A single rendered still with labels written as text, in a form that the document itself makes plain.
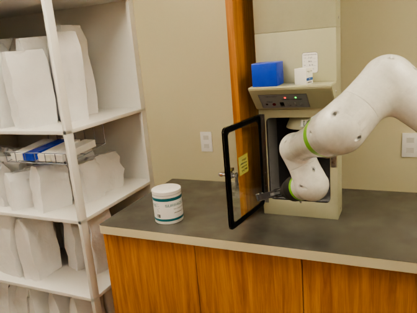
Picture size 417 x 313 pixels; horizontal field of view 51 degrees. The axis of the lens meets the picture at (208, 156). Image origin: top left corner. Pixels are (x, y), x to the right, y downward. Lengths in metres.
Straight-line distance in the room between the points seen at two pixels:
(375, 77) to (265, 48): 0.82
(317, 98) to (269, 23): 0.35
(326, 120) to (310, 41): 0.79
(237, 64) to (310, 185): 0.61
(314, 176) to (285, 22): 0.66
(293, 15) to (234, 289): 1.11
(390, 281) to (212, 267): 0.68
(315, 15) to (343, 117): 0.82
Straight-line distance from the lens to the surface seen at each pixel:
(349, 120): 1.03
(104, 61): 2.74
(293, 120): 1.88
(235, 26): 1.80
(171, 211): 1.93
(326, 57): 1.78
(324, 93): 1.70
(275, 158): 1.99
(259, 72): 1.73
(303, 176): 1.44
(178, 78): 2.49
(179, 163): 2.60
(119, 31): 2.67
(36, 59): 2.35
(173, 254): 1.94
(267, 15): 1.83
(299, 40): 1.80
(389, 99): 1.08
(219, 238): 1.78
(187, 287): 1.99
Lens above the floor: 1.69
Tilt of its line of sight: 14 degrees down
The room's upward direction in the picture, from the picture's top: 5 degrees counter-clockwise
